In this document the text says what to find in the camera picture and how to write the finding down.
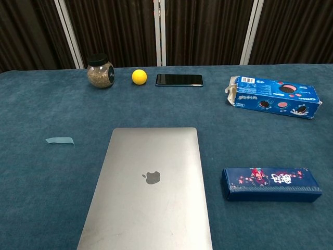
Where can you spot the light blue sticky note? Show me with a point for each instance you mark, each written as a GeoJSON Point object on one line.
{"type": "Point", "coordinates": [59, 140]}

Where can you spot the silver laptop with apple logo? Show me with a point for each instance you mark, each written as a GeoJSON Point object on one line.
{"type": "Point", "coordinates": [151, 208]}

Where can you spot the black smartphone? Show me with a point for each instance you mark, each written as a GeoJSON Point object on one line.
{"type": "Point", "coordinates": [179, 80]}

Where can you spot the yellow ball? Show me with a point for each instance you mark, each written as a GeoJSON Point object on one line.
{"type": "Point", "coordinates": [139, 77]}

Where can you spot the glass jar with black lid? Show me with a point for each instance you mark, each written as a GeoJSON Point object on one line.
{"type": "Point", "coordinates": [100, 75]}

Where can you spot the dark folding screen panel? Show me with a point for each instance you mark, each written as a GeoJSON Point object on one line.
{"type": "Point", "coordinates": [26, 31]}
{"type": "Point", "coordinates": [112, 31]}
{"type": "Point", "coordinates": [294, 31]}
{"type": "Point", "coordinates": [208, 31]}

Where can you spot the blue Oreo cookie box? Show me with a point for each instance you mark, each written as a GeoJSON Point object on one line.
{"type": "Point", "coordinates": [273, 97]}

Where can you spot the dark blue floral pencil case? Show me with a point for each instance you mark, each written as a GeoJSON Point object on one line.
{"type": "Point", "coordinates": [270, 191]}

